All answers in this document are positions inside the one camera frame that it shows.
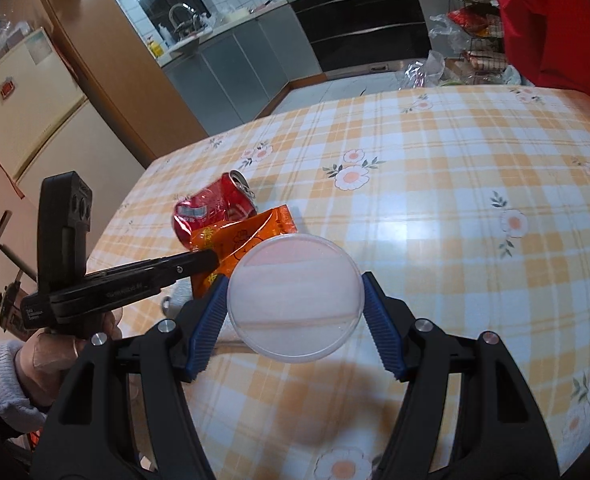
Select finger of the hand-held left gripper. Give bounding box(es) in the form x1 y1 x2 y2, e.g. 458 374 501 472
84 249 222 286

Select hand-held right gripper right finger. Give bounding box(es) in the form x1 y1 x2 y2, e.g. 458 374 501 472
361 271 562 480

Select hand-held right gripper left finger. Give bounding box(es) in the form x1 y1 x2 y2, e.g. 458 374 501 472
32 275 232 480

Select white foam sleeve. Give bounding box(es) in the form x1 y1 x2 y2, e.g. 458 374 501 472
162 279 196 319

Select crushed red drink can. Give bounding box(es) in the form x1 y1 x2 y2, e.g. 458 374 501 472
172 170 258 250

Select orange snack wrapper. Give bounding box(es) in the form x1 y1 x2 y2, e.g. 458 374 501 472
187 204 296 302

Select round clear plastic lid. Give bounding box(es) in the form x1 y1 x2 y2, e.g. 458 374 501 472
226 232 365 361

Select person's left forearm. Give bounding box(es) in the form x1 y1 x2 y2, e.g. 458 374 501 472
0 339 52 443

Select person's left hand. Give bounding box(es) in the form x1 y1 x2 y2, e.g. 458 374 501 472
17 309 124 409

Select black pressure cooker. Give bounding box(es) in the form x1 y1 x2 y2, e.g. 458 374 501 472
0 280 40 334

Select cream refrigerator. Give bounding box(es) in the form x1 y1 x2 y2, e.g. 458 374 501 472
0 27 149 202

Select grey lower kitchen cabinets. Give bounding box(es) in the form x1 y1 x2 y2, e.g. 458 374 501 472
162 2 324 137

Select clear plastic food containers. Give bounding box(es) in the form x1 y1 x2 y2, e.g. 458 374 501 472
0 14 32 62

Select kitchen sink basin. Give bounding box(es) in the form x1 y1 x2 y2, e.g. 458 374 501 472
167 34 216 60

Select chrome sink faucet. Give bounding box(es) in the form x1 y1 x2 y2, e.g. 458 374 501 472
168 3 206 42

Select clear plastic bags pile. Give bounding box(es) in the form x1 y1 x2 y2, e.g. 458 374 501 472
398 12 522 92

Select black stove oven unit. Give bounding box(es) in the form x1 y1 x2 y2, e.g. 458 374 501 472
287 0 434 82

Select red hanging garment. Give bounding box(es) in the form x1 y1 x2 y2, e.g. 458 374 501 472
492 0 590 122

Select brown wooden door frame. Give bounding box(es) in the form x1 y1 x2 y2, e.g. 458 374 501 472
27 0 212 172

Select black wire storage rack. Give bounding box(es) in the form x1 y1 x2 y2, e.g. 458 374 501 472
439 0 512 77

